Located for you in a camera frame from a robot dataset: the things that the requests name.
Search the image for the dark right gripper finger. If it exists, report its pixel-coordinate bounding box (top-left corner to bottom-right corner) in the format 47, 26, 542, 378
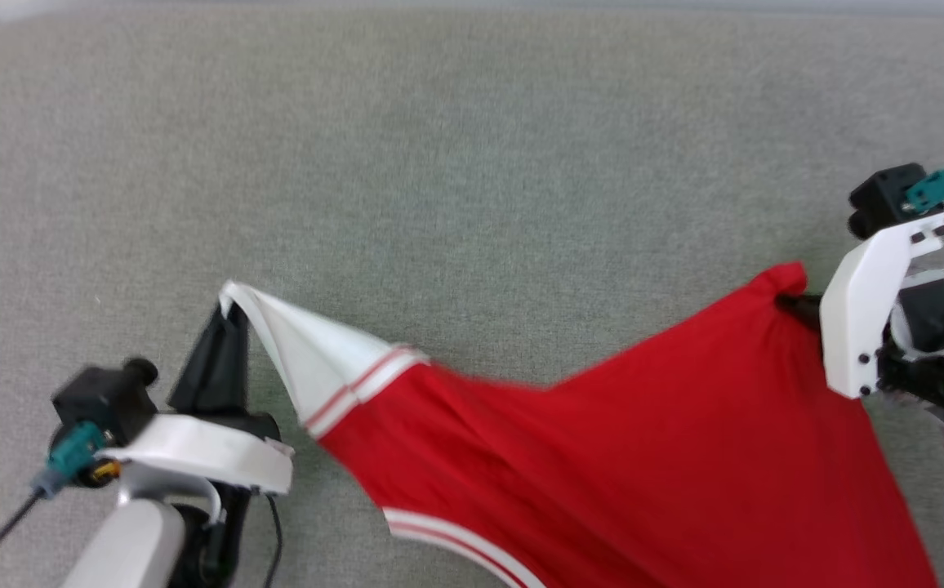
774, 293, 823, 332

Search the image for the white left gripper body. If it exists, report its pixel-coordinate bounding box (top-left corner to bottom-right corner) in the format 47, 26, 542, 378
100, 412, 296, 496

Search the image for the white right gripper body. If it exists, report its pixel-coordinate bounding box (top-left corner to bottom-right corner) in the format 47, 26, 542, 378
818, 210, 944, 402

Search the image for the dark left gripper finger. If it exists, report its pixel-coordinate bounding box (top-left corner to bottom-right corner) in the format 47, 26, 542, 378
168, 303, 238, 414
233, 308, 251, 414

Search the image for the red garment with white stripes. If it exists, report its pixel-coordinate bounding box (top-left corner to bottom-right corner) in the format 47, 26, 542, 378
219, 261, 940, 588

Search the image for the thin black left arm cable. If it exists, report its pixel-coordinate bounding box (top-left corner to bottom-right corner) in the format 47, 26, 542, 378
263, 493, 284, 588

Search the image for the teal left camera connector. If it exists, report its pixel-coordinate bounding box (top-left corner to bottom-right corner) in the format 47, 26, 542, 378
29, 420, 107, 500

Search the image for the teal camera connector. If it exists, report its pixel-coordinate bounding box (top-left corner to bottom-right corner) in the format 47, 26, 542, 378
29, 420, 107, 500
905, 158, 944, 210

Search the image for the teal right camera connector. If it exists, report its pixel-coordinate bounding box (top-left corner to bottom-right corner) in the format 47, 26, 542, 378
905, 158, 944, 210

